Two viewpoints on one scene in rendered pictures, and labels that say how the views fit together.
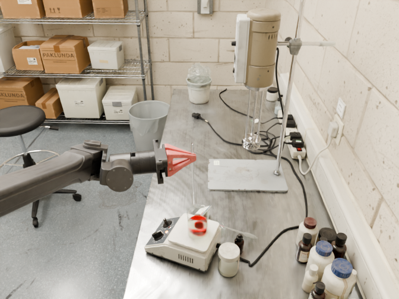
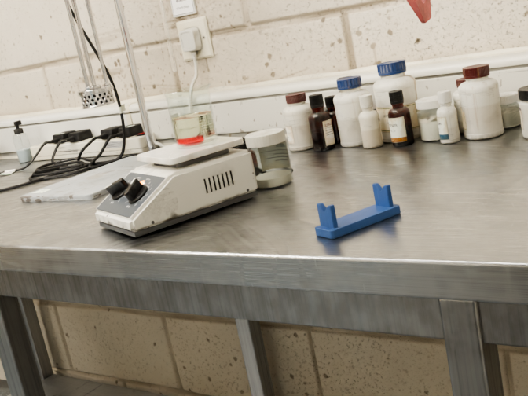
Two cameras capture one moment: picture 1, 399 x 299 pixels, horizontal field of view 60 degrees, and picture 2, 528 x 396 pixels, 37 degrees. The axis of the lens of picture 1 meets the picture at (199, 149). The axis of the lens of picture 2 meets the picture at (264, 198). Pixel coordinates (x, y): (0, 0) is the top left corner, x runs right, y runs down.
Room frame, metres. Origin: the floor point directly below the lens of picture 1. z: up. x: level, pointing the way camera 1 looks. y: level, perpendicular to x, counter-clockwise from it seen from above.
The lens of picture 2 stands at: (-0.02, 0.85, 1.00)
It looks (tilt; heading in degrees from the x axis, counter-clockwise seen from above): 13 degrees down; 306
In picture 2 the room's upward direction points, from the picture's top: 11 degrees counter-clockwise
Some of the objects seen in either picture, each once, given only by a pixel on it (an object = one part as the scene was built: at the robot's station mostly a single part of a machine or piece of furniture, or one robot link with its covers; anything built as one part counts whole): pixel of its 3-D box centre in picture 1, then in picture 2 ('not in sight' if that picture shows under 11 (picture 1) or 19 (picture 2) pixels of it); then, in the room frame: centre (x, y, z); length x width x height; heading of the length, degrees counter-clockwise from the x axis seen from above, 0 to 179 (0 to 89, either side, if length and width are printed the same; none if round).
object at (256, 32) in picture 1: (253, 50); not in sight; (1.09, -0.17, 1.25); 0.15 x 0.11 x 0.24; 88
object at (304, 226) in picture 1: (307, 232); (299, 121); (0.73, -0.33, 0.80); 0.06 x 0.06 x 0.10
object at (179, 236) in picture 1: (194, 231); (188, 149); (0.70, 0.02, 0.83); 0.12 x 0.12 x 0.01; 68
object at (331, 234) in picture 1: (326, 240); not in sight; (0.72, -0.38, 0.78); 0.05 x 0.05 x 0.06
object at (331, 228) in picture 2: not in sight; (356, 209); (0.40, 0.11, 0.77); 0.10 x 0.03 x 0.04; 65
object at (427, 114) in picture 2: not in sight; (435, 118); (0.48, -0.33, 0.78); 0.06 x 0.06 x 0.07
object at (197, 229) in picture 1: (198, 223); (193, 117); (0.69, 0.00, 0.88); 0.07 x 0.06 x 0.08; 46
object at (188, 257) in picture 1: (186, 239); (180, 183); (0.71, 0.04, 0.79); 0.22 x 0.13 x 0.08; 68
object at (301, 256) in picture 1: (304, 247); (320, 122); (0.68, -0.30, 0.80); 0.04 x 0.04 x 0.10
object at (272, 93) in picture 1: (272, 94); not in sight; (1.81, -0.41, 0.78); 0.06 x 0.06 x 0.06
